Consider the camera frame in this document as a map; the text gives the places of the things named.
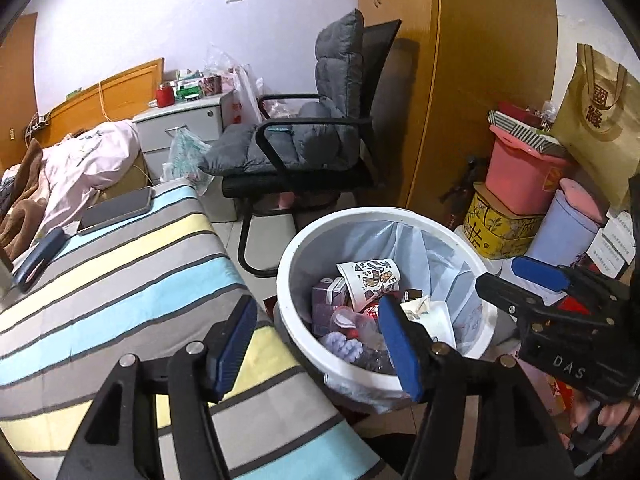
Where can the wide wooden wardrobe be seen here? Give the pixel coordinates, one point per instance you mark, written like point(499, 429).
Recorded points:
point(475, 60)

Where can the grey nightstand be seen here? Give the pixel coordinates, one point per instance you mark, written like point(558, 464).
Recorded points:
point(160, 130)

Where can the wooden headboard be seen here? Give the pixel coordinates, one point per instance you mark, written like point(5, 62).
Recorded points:
point(125, 90)

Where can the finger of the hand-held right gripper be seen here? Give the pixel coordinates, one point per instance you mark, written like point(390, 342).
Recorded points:
point(500, 292)
point(540, 272)

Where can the pale blue bin liner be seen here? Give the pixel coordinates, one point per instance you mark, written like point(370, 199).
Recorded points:
point(440, 255)

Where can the kraft paper bag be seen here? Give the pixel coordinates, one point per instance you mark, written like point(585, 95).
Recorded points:
point(600, 125)

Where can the pink bucket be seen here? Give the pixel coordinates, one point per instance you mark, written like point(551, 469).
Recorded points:
point(515, 175)

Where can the white carton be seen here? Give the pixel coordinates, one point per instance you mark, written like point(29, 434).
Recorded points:
point(417, 306)

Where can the small clear plastic cup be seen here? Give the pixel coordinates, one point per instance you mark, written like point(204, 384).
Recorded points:
point(345, 317)

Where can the purple milk carton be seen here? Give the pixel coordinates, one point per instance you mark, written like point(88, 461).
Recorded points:
point(325, 305)

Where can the pale blue bin pink lid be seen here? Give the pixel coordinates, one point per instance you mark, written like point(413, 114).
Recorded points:
point(555, 235)

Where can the black white striped box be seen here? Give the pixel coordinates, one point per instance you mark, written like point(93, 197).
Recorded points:
point(525, 132)

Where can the white power strip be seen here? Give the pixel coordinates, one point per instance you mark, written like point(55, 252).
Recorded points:
point(39, 124)

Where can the tall wooden wardrobe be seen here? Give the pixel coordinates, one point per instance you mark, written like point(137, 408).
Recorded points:
point(17, 85)

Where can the green white box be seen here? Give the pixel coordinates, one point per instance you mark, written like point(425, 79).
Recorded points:
point(189, 87)

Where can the brown blanket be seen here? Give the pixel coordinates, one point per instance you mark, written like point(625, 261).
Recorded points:
point(20, 210)

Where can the dark red patterned tin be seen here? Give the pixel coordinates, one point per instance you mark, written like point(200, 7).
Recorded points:
point(211, 85)

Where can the person's right hand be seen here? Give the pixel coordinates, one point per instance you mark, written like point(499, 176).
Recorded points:
point(615, 417)

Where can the striped tablecloth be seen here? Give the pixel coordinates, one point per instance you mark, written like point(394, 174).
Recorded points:
point(125, 300)

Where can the white bag red print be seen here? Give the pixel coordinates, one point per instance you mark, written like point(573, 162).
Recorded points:
point(245, 100)

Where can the red jar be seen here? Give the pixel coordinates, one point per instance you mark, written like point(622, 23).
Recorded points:
point(165, 96)

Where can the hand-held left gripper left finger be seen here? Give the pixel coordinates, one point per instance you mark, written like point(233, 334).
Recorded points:
point(235, 350)

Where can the white printed box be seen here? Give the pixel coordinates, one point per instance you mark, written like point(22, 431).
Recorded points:
point(612, 245)

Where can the patterned paper cup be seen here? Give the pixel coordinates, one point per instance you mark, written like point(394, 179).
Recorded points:
point(370, 277)

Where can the grey cushioned black chair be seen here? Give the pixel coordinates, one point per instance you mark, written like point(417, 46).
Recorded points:
point(335, 70)

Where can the pink duvet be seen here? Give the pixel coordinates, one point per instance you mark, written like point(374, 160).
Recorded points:
point(85, 160)

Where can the yellow patterned tin box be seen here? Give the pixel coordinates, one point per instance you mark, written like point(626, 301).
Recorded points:
point(495, 230)

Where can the white round waste bin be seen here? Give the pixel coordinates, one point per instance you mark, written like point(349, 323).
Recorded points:
point(375, 212)

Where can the green printed plastic bag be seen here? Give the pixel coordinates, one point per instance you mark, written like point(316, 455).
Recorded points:
point(185, 152)

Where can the dark tablet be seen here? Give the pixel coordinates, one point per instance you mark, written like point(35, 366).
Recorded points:
point(117, 210)

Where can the clear plastic bag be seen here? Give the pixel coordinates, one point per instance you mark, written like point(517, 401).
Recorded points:
point(220, 60)

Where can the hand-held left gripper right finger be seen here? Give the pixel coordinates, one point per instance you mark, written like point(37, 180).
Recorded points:
point(400, 345)

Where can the dark blue glasses case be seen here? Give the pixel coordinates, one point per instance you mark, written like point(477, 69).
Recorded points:
point(40, 257)

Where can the clear bottle red label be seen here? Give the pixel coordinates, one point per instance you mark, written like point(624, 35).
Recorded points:
point(370, 332)

